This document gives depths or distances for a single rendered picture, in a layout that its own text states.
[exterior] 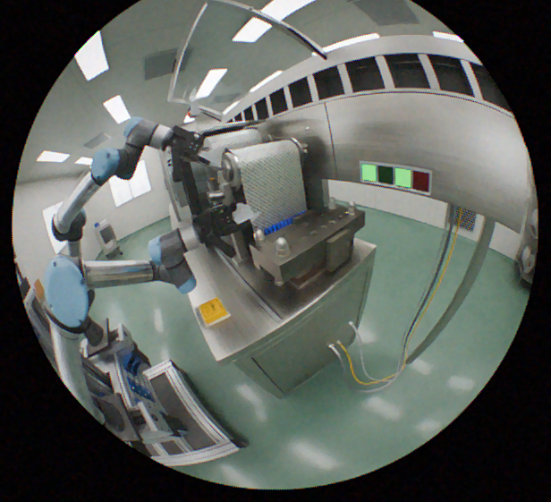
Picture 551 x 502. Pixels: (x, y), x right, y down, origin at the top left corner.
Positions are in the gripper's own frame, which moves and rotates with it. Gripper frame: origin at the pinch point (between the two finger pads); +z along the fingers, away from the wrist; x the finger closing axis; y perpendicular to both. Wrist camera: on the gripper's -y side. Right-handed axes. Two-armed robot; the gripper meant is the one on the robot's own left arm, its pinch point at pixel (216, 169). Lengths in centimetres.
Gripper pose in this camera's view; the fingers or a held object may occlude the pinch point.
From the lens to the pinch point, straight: 60.8
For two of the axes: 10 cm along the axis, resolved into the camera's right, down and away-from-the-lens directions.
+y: 3.8, -9.3, -0.3
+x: -5.6, -2.6, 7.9
